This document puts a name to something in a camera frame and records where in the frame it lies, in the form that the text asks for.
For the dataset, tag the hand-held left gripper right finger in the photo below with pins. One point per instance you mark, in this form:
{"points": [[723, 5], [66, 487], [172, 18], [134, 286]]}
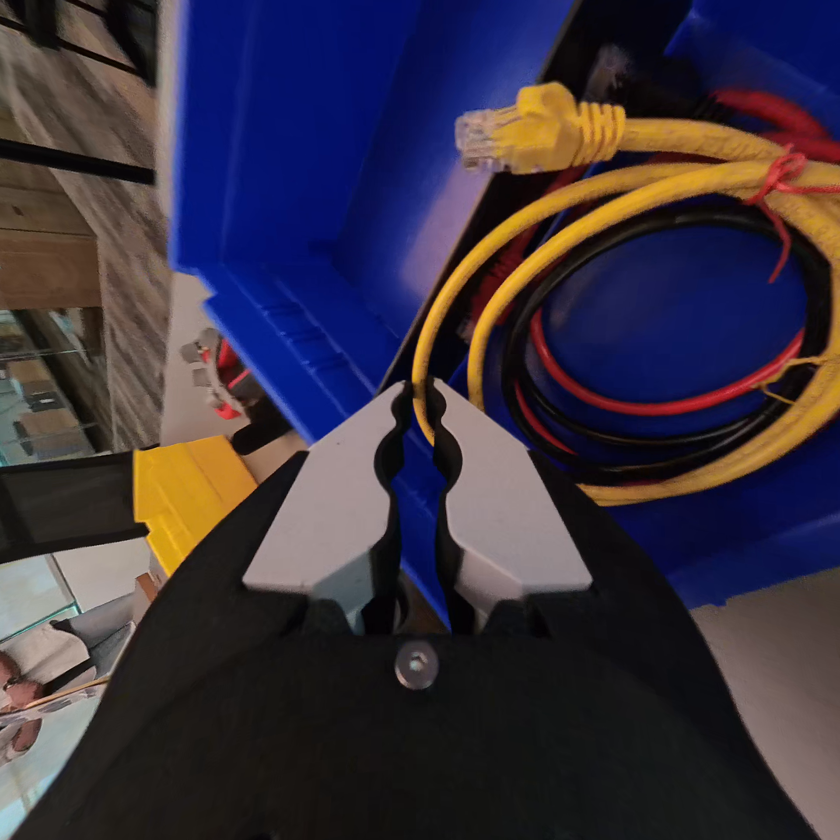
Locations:
{"points": [[505, 518]]}

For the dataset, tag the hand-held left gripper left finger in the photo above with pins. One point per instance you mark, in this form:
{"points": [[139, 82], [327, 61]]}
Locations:
{"points": [[328, 512]]}

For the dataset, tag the blue plastic bin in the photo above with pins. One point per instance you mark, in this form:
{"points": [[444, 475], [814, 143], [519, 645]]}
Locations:
{"points": [[295, 164]]}

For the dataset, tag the yellow plastic bin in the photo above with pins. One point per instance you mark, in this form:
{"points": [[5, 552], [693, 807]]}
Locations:
{"points": [[190, 485]]}

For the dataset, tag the red grey crimping tool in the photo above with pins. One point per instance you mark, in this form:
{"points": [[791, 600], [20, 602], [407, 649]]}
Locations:
{"points": [[226, 361]]}

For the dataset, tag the black panel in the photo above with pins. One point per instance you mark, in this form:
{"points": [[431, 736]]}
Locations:
{"points": [[65, 499]]}

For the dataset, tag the yellow twist tie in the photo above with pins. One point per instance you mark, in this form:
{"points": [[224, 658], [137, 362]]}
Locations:
{"points": [[794, 362]]}

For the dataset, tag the wooden cabinet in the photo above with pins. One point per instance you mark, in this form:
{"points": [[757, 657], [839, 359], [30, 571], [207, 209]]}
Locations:
{"points": [[46, 262]]}

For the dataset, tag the red twist tie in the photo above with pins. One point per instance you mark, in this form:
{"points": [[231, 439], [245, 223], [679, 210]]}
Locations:
{"points": [[781, 174]]}

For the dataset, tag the black bin divider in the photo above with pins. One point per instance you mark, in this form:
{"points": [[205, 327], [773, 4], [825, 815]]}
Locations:
{"points": [[571, 52]]}

